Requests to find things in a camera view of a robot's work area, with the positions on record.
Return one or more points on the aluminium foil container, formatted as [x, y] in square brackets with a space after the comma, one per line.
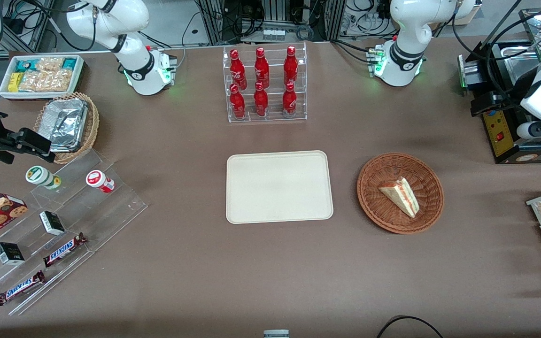
[66, 123]

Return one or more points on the clear acrylic bottle rack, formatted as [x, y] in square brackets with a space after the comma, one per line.
[273, 117]

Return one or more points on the steel warmer pan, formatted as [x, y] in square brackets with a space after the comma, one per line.
[519, 61]

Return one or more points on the green lid cup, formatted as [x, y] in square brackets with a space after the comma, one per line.
[40, 176]

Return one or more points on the small black box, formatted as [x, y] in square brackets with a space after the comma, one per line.
[52, 223]
[10, 253]

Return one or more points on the white plastic snack bin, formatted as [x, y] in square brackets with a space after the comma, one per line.
[5, 91]

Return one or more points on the clear acrylic stepped display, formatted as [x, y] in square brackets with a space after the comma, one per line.
[111, 211]

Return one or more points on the brown wicker basket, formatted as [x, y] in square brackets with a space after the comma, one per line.
[383, 211]

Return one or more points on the beige plastic tray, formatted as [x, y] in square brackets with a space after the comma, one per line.
[277, 188]

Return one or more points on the red lid cup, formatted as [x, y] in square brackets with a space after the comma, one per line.
[97, 180]

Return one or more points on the light wicker basket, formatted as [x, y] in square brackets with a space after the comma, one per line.
[91, 126]

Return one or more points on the large clear cracker bag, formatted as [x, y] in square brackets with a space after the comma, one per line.
[45, 80]

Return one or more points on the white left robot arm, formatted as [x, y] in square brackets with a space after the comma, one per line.
[404, 56]

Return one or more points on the black hot food warmer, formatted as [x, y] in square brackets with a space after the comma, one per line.
[498, 136]

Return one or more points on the teal snack packet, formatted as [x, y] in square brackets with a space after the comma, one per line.
[25, 65]
[69, 63]

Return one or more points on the yellow snack packet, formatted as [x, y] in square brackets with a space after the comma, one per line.
[14, 82]

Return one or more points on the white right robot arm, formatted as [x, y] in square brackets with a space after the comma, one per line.
[141, 65]

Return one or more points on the white power strip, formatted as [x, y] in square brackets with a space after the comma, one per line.
[274, 34]

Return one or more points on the triangular sandwich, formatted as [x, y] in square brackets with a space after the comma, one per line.
[402, 195]

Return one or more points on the snickers chocolate bar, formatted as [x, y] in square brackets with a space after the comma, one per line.
[20, 288]
[64, 249]

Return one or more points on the red cola bottle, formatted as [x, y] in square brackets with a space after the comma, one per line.
[290, 66]
[260, 101]
[261, 69]
[237, 70]
[289, 100]
[237, 103]

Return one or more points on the small clear cracker bag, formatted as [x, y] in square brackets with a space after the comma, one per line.
[50, 64]

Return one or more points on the grey device edge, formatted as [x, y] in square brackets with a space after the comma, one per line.
[276, 334]

